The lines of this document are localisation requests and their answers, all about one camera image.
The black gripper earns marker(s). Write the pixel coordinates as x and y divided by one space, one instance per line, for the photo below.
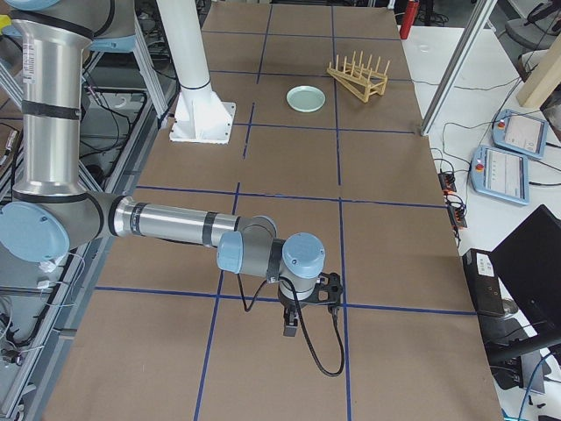
289 304

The light green plate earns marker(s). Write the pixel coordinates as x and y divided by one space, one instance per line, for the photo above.
305 98

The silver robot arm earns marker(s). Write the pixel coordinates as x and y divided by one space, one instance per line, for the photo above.
52 213

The wooden plate rack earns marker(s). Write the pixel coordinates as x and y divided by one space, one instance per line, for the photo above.
360 75

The orange black power strip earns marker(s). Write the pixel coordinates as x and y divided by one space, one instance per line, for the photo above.
456 206

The black computer box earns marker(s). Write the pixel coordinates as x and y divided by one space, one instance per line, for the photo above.
482 283

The near teach pendant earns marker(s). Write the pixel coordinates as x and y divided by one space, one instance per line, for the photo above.
500 174

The teach pendant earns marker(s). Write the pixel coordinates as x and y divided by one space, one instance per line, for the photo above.
500 174
520 133

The far teach pendant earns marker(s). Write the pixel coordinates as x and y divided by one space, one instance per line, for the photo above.
520 133

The red cylinder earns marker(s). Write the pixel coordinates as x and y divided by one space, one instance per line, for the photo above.
409 17

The wooden beam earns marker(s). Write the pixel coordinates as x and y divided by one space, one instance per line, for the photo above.
544 75

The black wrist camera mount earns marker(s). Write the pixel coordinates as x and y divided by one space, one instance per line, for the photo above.
327 291

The white pedestal column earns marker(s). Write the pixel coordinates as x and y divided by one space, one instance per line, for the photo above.
200 115

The aluminium frame post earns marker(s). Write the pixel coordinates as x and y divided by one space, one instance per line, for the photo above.
476 23

